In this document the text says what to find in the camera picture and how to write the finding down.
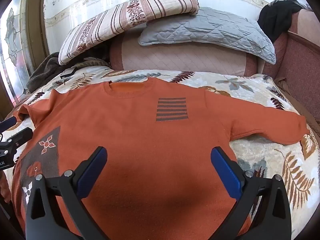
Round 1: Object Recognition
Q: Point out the grey quilted pillow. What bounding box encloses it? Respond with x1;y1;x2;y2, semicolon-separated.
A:
138;7;277;65

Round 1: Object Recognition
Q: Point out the pink quilted backrest cushion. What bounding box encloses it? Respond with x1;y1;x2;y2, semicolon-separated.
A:
109;34;258;77

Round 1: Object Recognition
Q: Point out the stained glass window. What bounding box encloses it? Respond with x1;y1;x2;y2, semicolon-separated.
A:
0;0;34;100

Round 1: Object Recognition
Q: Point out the pink sofa armrest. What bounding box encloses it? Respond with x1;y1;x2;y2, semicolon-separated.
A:
262;9;320;130

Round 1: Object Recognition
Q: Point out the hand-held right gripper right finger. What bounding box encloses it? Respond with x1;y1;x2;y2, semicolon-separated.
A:
211;147;293;240

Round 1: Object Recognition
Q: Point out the brown fuzzy blanket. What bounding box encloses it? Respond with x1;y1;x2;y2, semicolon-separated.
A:
26;52;110;93

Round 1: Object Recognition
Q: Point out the leaf printed blanket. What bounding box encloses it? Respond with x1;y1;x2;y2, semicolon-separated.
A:
5;66;320;240

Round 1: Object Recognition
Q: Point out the black cloth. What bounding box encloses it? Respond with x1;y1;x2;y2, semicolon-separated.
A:
257;0;313;43

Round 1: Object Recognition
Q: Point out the striped floral quilted pillow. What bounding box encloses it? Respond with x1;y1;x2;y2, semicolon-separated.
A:
58;0;200;65

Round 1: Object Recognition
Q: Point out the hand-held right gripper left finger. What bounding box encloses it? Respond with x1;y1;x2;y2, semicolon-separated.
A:
25;146;110;240

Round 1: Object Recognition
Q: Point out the orange knit sweater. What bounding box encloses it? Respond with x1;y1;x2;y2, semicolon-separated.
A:
11;77;310;240

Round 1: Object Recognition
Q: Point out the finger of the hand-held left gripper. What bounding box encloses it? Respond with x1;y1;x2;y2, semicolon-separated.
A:
6;127;33;148
0;117;18;132

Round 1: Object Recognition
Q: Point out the wooden window frame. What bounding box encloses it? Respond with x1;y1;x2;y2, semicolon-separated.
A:
21;0;50;73

